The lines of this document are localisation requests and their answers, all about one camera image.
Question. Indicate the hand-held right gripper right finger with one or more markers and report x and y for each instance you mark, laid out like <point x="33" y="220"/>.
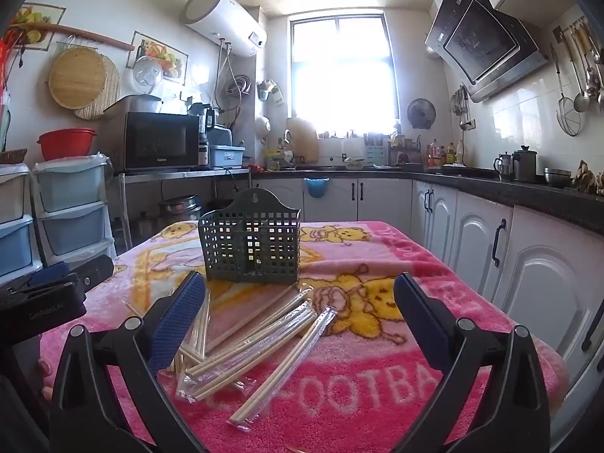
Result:
<point x="422" y="321"/>

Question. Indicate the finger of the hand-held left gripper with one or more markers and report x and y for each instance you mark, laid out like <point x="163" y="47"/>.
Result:
<point x="47" y="274"/>
<point x="94" y="271"/>

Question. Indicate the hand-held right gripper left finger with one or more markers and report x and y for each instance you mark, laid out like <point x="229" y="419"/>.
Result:
<point x="177" y="321"/>

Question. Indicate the set of chopsticks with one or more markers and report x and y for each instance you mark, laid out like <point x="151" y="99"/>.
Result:
<point x="292" y="328"/>

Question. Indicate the row of hanging utensils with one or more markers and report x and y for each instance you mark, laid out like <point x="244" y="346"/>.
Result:
<point x="590" y="71"/>

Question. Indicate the person's left hand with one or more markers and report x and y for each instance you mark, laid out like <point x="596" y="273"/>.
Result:
<point x="46" y="367"/>

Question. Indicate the blue plastic drawer unit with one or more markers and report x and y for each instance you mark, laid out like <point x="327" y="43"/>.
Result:
<point x="71" y="188"/>
<point x="14" y="245"/>

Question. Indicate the printed pink blanket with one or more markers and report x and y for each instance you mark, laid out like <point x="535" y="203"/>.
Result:
<point x="368" y="387"/>

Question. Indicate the white base cabinets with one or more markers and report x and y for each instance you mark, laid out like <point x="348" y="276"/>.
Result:
<point x="472" y="236"/>

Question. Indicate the stacked steel steamer pot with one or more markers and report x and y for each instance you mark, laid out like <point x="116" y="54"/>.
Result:
<point x="178" y="207"/>

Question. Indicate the wicker basket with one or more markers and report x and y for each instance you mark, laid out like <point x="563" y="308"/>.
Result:
<point x="13" y="155"/>

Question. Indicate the metal shelf table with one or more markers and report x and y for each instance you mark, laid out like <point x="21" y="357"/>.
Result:
<point x="179" y="173"/>

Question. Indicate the red plastic basin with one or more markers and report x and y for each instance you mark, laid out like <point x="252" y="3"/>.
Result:
<point x="66" y="144"/>

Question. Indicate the black microwave oven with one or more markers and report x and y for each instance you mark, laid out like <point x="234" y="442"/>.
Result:
<point x="160" y="141"/>

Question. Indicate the black gas cooktop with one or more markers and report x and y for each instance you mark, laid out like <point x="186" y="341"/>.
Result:
<point x="467" y="171"/>

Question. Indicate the dark sauce bottle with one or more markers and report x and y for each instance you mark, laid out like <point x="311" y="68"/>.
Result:
<point x="204" y="148"/>

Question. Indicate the row of condiment bottles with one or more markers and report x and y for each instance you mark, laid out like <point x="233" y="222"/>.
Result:
<point x="446" y="155"/>

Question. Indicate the blue hanging bin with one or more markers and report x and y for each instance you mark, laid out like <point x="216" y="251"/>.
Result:
<point x="316" y="188"/>

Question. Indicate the bowl of food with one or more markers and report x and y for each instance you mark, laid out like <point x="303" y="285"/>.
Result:
<point x="354" y="164"/>

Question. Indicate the black kitchen countertop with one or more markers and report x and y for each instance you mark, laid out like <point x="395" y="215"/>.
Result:
<point x="542" y="198"/>

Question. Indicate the grey metal pot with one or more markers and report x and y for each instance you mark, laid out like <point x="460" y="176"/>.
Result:
<point x="137" y="104"/>

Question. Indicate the small steel teapot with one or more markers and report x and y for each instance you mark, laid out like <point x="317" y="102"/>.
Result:
<point x="504" y="165"/>

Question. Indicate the steel lidded jug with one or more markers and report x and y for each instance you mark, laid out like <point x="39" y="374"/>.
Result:
<point x="524" y="165"/>

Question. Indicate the black electric kettle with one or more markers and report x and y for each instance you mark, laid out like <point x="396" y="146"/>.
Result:
<point x="207" y="115"/>

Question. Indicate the steel bowl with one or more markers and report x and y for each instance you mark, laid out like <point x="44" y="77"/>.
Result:
<point x="557" y="177"/>

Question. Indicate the red mesh bag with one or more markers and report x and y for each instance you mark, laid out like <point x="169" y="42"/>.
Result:
<point x="7" y="66"/>

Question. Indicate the wooden cutting board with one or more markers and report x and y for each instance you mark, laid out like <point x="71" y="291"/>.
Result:
<point x="304" y="141"/>

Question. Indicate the ginger roots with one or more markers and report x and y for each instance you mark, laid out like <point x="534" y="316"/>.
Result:
<point x="587" y="179"/>

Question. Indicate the small hanging utensil rack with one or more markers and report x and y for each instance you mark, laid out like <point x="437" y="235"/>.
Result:
<point x="461" y="104"/>

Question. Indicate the wooden rolling pin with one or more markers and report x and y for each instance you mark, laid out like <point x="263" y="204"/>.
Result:
<point x="94" y="35"/>

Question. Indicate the kitchen window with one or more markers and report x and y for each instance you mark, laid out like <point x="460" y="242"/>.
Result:
<point x="344" y="75"/>

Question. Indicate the white water heater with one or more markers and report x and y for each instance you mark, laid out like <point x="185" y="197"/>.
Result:
<point x="222" y="19"/>

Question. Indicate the black range hood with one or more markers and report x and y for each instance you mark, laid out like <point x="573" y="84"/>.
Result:
<point x="481" y="37"/>

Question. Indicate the white wall socket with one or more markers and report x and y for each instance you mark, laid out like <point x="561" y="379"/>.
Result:
<point x="468" y="125"/>

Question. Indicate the small wall fan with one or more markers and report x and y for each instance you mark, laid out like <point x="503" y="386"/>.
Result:
<point x="421" y="113"/>

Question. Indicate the fruit wall poster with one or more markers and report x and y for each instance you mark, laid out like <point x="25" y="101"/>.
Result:
<point x="37" y="23"/>
<point x="165" y="56"/>

